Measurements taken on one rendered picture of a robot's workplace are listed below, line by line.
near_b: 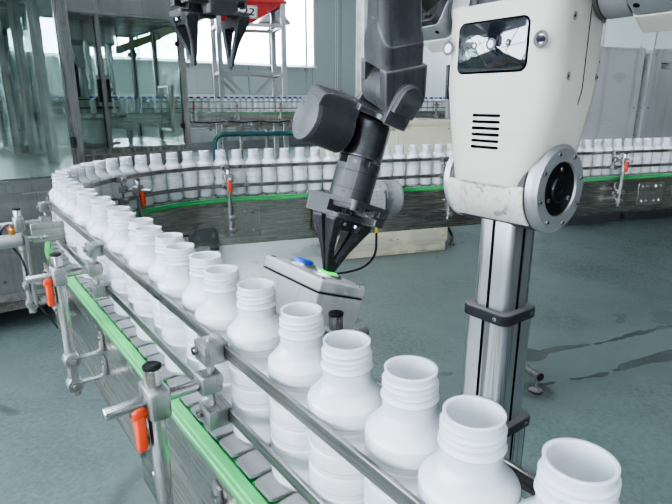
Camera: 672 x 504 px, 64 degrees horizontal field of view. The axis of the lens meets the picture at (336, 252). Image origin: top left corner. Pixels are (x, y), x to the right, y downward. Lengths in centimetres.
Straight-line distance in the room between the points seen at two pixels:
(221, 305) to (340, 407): 22
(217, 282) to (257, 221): 147
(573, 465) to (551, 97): 72
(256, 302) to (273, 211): 153
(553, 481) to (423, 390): 10
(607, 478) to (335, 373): 18
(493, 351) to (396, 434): 77
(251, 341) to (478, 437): 26
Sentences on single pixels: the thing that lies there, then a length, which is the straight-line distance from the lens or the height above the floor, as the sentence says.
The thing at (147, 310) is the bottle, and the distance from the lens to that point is 80.
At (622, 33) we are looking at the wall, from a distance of 1376.
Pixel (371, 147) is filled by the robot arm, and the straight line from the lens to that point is 70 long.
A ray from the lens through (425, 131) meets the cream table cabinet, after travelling 478.
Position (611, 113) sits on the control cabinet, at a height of 121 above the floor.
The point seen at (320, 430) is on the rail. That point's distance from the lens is 40.
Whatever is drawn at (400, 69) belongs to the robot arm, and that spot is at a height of 137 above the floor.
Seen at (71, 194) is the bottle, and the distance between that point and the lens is 123.
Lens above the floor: 134
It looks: 16 degrees down
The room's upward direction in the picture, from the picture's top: straight up
